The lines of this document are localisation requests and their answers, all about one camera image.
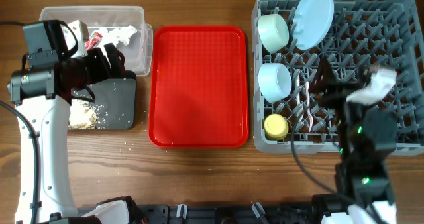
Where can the grey dishwasher rack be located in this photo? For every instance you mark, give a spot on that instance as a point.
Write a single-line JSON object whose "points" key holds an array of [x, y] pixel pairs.
{"points": [[363, 32]]}

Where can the white plastic fork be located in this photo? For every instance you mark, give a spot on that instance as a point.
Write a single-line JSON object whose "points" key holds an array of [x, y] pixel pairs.
{"points": [[308, 102]]}

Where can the food scraps and rice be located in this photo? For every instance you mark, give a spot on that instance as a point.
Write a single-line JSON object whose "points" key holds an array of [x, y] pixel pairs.
{"points": [[86, 115]]}

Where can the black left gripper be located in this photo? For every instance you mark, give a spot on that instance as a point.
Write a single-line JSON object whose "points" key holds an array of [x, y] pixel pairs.
{"points": [[103, 69]]}

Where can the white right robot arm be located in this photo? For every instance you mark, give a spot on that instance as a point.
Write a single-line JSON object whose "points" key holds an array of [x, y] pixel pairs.
{"points": [[366, 134]]}

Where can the red snack wrapper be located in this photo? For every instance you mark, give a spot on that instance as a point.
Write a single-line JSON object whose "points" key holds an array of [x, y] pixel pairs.
{"points": [[94, 39]]}

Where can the light blue plate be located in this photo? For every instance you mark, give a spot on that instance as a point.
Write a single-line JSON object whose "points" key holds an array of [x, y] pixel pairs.
{"points": [[312, 22]]}

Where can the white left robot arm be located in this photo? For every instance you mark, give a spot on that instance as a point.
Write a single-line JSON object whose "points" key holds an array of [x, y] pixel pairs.
{"points": [[43, 112]]}

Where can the white tissue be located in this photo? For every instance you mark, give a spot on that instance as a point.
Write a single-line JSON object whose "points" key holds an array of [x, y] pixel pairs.
{"points": [[117, 35]]}

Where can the black food waste tray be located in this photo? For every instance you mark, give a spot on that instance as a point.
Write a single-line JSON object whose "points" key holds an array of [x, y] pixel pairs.
{"points": [[118, 95]]}

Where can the green bowl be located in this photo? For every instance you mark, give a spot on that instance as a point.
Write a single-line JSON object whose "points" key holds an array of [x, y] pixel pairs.
{"points": [[273, 32]]}

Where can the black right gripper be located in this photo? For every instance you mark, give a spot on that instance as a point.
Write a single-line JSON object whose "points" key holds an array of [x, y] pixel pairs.
{"points": [[339, 90]]}

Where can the white plastic spoon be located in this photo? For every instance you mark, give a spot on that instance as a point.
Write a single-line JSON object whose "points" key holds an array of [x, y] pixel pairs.
{"points": [[297, 98]]}

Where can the light blue bowl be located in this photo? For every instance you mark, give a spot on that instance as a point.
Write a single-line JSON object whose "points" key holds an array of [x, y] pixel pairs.
{"points": [[275, 82]]}

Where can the yellow plastic cup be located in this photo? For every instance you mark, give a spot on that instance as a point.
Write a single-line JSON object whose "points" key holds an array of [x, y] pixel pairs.
{"points": [[275, 127]]}

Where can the red plastic tray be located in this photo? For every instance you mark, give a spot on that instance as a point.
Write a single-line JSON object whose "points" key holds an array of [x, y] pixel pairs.
{"points": [[199, 87]]}

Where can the clear plastic waste bin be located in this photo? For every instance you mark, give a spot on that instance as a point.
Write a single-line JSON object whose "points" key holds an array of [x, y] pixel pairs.
{"points": [[138, 51]]}

